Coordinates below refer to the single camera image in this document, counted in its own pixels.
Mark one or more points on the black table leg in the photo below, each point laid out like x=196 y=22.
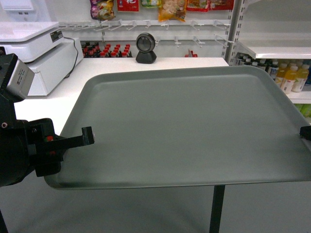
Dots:
x=217 y=206

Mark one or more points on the red right hanging snack bag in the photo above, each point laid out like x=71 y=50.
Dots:
x=216 y=5

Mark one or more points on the black round barcode scanner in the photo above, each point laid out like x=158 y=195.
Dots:
x=145 y=44

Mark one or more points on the red orange hanging snack bag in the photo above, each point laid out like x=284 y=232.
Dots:
x=197 y=5

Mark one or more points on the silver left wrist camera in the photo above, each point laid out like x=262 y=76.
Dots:
x=20 y=81

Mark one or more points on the grey rectangular serving tray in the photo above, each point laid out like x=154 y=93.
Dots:
x=183 y=127

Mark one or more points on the purple hanging snack bag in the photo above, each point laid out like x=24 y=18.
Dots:
x=102 y=9

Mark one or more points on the green hanging snack bag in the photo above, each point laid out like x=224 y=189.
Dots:
x=151 y=3

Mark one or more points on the white cash register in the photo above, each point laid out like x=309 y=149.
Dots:
x=29 y=29

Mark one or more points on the white metal shelf unit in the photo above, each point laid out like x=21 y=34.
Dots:
x=270 y=29

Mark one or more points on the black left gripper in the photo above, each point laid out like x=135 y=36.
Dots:
x=46 y=148

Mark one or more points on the yellow hanging snack bag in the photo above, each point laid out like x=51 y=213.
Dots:
x=172 y=9

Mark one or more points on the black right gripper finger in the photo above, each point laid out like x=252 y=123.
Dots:
x=305 y=132

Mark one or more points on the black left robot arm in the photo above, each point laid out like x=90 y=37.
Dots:
x=27 y=146

